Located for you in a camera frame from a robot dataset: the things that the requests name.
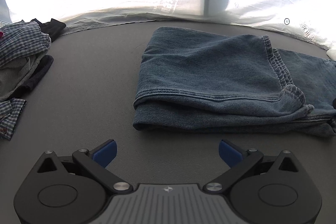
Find blue denim jeans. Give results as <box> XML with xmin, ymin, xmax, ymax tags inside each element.
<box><xmin>133</xmin><ymin>27</ymin><xmax>335</xmax><ymax>137</ymax></box>

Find grey crumpled garment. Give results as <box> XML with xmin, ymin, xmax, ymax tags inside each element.
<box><xmin>1</xmin><ymin>55</ymin><xmax>42</xmax><ymax>101</ymax></box>

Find black dark garment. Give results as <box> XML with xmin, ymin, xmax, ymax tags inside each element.
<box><xmin>11</xmin><ymin>19</ymin><xmax>66</xmax><ymax>98</ymax></box>

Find white folded garment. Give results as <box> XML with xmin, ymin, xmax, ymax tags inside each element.
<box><xmin>326</xmin><ymin>49</ymin><xmax>336</xmax><ymax>61</ymax></box>

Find blue plaid shirt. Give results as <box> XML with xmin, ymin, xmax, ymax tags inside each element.
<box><xmin>1</xmin><ymin>21</ymin><xmax>51</xmax><ymax>140</ymax></box>

